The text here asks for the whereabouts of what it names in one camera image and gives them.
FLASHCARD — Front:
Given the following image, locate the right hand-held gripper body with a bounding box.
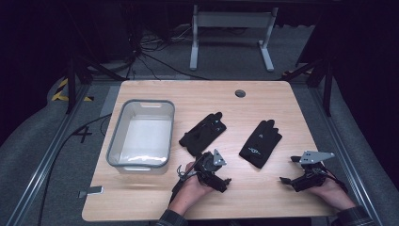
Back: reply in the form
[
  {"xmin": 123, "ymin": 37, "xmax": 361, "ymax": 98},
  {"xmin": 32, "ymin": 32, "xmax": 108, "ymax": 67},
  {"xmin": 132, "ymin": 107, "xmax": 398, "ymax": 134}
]
[{"xmin": 290, "ymin": 150, "xmax": 336, "ymax": 193}]

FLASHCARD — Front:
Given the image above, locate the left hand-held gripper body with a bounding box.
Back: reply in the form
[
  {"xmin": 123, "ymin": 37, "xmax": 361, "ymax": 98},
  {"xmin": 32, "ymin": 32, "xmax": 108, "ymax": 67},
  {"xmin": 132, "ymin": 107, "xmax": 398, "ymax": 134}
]
[{"xmin": 194, "ymin": 148, "xmax": 228, "ymax": 193}]

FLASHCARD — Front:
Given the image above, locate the black glove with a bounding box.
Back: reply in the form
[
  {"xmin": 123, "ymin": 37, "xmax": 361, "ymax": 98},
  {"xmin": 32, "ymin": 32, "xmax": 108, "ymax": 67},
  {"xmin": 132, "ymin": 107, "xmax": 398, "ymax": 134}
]
[
  {"xmin": 238, "ymin": 119, "xmax": 283, "ymax": 170},
  {"xmin": 178, "ymin": 111, "xmax": 228, "ymax": 157}
]

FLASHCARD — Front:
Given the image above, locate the person's right hand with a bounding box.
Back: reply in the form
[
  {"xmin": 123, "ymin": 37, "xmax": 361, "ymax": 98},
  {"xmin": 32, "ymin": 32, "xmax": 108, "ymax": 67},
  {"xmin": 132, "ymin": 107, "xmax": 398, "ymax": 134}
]
[{"xmin": 309, "ymin": 178, "xmax": 358, "ymax": 212}]

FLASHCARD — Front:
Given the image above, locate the person's left hand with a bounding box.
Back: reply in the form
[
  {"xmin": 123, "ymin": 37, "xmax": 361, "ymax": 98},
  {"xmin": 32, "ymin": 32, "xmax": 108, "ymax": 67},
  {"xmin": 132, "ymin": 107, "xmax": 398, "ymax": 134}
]
[{"xmin": 168, "ymin": 161, "xmax": 215, "ymax": 217}]

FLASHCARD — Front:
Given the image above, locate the black metal stand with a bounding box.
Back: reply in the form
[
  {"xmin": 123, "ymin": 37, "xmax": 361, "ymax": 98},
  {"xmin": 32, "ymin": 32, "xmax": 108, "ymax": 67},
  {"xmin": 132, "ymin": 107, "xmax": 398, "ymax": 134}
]
[
  {"xmin": 65, "ymin": 54, "xmax": 127, "ymax": 115},
  {"xmin": 281, "ymin": 57, "xmax": 334, "ymax": 118}
]

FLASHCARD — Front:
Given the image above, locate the grey tape strip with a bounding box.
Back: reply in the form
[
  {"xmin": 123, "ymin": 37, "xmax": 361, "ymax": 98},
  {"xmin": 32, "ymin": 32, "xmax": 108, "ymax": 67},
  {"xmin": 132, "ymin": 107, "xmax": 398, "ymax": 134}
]
[{"xmin": 77, "ymin": 186, "xmax": 104, "ymax": 199}]

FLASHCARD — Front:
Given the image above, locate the yellow black hazard tape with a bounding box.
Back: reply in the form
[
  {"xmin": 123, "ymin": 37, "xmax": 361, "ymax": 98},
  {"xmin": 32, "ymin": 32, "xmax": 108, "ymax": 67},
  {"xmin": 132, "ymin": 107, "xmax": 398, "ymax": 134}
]
[{"xmin": 51, "ymin": 77, "xmax": 95, "ymax": 103}]

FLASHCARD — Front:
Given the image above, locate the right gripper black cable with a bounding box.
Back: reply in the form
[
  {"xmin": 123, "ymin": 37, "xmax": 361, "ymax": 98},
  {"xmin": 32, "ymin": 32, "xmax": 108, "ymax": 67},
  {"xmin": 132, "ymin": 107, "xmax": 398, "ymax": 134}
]
[{"xmin": 323, "ymin": 168, "xmax": 349, "ymax": 194}]

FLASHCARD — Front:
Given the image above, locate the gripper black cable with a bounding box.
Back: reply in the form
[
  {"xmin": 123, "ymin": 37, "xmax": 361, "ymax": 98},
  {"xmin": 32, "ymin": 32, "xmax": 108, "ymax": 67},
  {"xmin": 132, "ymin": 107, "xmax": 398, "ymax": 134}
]
[
  {"xmin": 323, "ymin": 168, "xmax": 349, "ymax": 194},
  {"xmin": 170, "ymin": 164, "xmax": 197, "ymax": 202}
]

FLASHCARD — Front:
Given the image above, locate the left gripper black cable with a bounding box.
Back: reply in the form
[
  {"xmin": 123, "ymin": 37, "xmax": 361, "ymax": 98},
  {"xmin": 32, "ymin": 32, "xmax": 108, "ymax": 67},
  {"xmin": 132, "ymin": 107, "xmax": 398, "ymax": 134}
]
[{"xmin": 170, "ymin": 164, "xmax": 197, "ymax": 202}]

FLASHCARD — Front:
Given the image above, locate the aluminium floor rail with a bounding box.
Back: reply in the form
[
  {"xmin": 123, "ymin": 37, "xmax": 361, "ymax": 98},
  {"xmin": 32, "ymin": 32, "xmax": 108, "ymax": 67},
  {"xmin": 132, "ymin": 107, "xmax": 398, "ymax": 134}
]
[
  {"xmin": 309, "ymin": 87, "xmax": 384, "ymax": 226},
  {"xmin": 6, "ymin": 84, "xmax": 92, "ymax": 226}
]

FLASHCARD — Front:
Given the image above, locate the bundle of black floor cables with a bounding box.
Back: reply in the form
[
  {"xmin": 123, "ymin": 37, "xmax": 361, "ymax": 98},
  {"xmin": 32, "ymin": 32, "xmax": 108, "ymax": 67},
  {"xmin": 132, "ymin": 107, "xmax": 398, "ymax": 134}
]
[{"xmin": 125, "ymin": 24, "xmax": 210, "ymax": 81}]

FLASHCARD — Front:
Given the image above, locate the white metal desk frame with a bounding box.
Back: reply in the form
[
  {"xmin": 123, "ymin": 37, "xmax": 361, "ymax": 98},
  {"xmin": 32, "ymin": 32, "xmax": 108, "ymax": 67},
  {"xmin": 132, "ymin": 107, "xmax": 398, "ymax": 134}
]
[{"xmin": 189, "ymin": 4, "xmax": 279, "ymax": 73}]

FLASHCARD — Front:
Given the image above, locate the black floor cable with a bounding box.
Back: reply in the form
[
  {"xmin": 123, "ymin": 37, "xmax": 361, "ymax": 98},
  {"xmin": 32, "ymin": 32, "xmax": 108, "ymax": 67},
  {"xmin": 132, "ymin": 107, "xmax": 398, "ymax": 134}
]
[{"xmin": 37, "ymin": 113, "xmax": 113, "ymax": 226}]

